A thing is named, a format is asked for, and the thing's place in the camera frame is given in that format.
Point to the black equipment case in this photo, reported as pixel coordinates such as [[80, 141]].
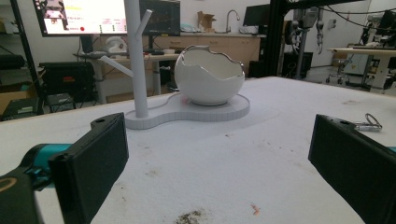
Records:
[[67, 81]]

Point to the dark computer monitor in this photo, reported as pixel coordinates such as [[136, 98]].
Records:
[[160, 17]]

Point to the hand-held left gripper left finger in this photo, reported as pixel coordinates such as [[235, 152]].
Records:
[[90, 168]]

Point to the wooden desk with white legs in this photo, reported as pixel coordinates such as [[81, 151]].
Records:
[[124, 67]]

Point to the white table with light top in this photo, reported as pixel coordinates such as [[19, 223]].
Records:
[[370, 63]]

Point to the white tree-shaped stand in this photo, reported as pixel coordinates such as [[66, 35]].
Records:
[[162, 102]]

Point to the small silver metal keyring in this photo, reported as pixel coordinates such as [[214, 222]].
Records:
[[369, 124]]

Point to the curved silver faucet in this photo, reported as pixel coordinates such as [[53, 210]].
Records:
[[232, 19]]

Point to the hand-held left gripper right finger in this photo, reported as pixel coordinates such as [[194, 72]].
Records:
[[355, 165]]

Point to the white eggshell-shaped bowl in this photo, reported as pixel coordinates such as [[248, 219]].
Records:
[[208, 77]]

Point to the brown cardboard box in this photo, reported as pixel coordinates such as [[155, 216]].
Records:
[[205, 21]]

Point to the large monitor with bright screen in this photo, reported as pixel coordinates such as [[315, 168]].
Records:
[[81, 16]]

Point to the black shelf rack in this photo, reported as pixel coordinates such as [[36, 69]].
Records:
[[21, 49]]

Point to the black monitor on counter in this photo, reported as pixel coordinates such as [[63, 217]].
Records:
[[256, 15]]

